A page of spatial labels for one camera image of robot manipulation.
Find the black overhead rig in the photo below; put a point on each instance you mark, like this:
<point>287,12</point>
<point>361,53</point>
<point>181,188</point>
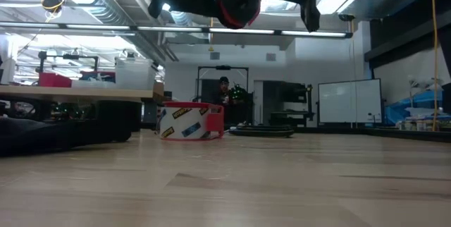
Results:
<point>67,56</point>

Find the wood-top grey workbench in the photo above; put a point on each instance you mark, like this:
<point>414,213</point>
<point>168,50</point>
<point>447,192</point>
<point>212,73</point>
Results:
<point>70,93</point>

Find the cardboard box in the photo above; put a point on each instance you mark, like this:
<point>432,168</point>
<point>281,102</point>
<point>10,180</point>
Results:
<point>159,89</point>

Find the black gantry stand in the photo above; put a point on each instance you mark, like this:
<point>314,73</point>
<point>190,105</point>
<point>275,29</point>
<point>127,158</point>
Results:
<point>223,67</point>

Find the black work glove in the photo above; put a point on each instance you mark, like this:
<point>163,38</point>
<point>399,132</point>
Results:
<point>42,137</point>

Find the person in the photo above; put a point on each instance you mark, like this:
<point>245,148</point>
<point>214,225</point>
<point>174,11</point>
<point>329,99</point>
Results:
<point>223,87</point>

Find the clear plastic storage bin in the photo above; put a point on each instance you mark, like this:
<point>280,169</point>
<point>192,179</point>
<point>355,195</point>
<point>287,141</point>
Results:
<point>135,75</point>

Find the whiteboard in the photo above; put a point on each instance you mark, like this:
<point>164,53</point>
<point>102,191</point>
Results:
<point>349,102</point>

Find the red packing tape dispenser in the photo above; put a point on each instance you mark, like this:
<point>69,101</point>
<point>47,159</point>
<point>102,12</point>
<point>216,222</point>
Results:
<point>185,121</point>

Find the red plastic bin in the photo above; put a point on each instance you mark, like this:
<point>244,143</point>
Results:
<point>54,80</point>

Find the black equipment desk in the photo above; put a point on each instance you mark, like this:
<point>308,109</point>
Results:
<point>285,93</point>

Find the silver ventilation duct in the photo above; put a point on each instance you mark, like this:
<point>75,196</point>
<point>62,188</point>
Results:
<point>105,5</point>

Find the long ceiling light bar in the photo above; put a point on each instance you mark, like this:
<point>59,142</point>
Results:
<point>88,27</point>

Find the blue tarp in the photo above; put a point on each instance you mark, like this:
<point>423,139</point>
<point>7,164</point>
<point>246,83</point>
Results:
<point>415,107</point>

